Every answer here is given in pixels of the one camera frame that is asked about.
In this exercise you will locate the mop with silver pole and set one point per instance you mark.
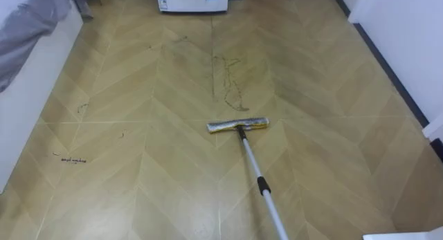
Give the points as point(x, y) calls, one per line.
point(252, 158)

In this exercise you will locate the white washing machine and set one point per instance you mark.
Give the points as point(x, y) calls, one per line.
point(192, 1)

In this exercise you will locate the bed with grey bedding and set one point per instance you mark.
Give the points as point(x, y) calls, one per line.
point(26, 60)

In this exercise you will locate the white cabinet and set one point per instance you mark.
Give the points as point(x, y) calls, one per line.
point(408, 235)

